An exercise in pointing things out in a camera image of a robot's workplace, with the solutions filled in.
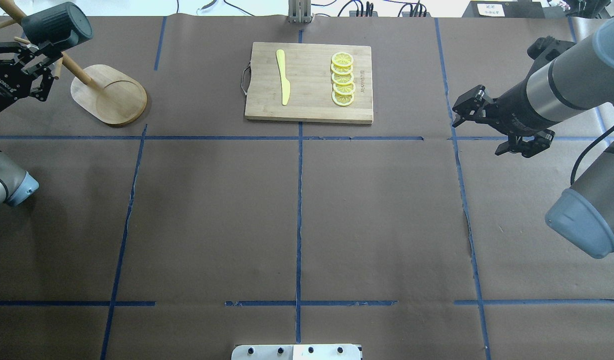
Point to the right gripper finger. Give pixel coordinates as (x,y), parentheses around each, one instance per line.
(541,141)
(473,106)

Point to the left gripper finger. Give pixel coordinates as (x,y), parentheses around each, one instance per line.
(34,57)
(41,91)

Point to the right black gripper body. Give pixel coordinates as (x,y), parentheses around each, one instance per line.
(512,114)

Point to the blue mug yellow inside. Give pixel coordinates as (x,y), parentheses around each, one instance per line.
(62,27)

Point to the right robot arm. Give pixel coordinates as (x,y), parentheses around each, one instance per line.
(570,82)

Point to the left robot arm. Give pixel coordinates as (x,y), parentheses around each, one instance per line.
(16,184)

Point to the wooden cup storage rack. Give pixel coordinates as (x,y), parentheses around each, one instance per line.
(110,95)

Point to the black power adapter box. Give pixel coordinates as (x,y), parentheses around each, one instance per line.
(517,9)

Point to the lemon slice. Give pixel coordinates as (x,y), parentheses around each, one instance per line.
(342,79)
(342,59)
(342,100)
(347,89)
(341,70)

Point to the bamboo cutting board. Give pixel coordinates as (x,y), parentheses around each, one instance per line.
(308,70)

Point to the yellow plastic knife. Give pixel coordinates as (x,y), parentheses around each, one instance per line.
(285,83)

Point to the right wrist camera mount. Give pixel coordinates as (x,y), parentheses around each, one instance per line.
(545,49)

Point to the aluminium frame post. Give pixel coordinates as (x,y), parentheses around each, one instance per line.
(300,11)

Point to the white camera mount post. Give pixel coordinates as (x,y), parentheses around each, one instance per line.
(321,351)

